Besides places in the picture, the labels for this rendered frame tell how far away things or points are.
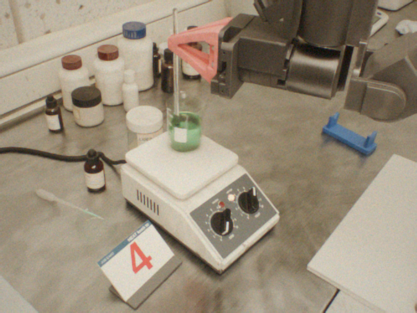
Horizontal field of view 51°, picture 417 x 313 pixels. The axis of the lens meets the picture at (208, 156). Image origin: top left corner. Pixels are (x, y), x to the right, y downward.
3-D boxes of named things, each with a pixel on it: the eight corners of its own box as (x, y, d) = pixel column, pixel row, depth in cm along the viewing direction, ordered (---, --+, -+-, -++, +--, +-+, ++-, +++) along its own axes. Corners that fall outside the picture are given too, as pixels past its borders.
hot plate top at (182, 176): (241, 161, 63) (242, 156, 62) (181, 202, 56) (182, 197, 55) (182, 127, 69) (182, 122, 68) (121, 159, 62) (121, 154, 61)
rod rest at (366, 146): (376, 148, 81) (382, 132, 79) (367, 156, 79) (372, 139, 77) (331, 125, 86) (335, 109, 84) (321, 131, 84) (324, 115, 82)
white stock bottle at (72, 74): (58, 107, 86) (48, 60, 80) (76, 95, 90) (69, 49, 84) (80, 115, 84) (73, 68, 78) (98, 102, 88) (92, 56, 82)
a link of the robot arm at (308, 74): (282, 38, 44) (351, 51, 42) (295, 19, 49) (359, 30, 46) (274, 97, 49) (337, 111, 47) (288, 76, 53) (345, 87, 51)
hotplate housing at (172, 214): (278, 225, 64) (288, 185, 59) (219, 279, 56) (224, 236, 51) (174, 157, 75) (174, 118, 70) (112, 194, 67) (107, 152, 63)
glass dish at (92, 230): (98, 211, 64) (96, 200, 63) (125, 228, 62) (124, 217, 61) (68, 233, 61) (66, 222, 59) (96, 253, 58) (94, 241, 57)
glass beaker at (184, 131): (206, 156, 62) (210, 107, 57) (170, 161, 61) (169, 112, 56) (197, 132, 67) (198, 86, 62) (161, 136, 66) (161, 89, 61)
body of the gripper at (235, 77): (215, 42, 45) (285, 55, 43) (247, 12, 53) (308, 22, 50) (214, 97, 49) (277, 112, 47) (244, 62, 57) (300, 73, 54)
